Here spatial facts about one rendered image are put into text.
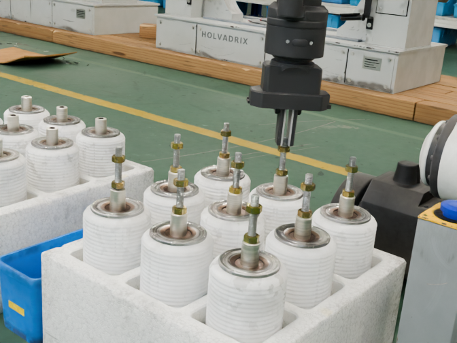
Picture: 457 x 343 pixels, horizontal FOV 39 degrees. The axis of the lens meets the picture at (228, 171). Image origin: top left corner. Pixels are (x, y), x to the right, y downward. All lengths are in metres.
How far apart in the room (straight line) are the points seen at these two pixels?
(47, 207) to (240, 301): 0.50
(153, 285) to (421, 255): 0.34
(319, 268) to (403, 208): 0.42
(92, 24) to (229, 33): 1.06
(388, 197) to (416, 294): 0.42
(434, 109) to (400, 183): 1.52
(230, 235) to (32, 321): 0.35
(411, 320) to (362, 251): 0.13
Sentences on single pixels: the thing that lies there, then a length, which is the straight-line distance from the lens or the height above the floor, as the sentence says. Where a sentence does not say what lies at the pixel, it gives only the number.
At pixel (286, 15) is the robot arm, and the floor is 0.53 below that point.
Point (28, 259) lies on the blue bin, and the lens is 1.14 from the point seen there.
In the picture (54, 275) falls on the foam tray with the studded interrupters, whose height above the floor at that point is 0.16.
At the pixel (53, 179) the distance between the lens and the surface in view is 1.22.
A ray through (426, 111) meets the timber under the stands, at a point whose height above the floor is 0.05.
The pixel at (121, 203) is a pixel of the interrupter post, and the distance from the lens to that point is 0.93.
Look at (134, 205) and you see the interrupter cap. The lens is 0.94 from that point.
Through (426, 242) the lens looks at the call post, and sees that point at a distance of 0.85.
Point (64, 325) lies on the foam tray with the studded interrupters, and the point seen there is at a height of 0.08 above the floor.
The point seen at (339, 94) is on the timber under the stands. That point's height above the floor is 0.05.
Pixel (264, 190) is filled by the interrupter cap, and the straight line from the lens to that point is 1.03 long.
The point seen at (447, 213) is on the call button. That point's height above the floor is 0.32.
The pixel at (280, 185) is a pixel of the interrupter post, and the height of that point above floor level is 0.27.
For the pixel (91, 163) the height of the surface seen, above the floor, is 0.20.
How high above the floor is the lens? 0.60
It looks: 18 degrees down
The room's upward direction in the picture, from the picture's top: 4 degrees clockwise
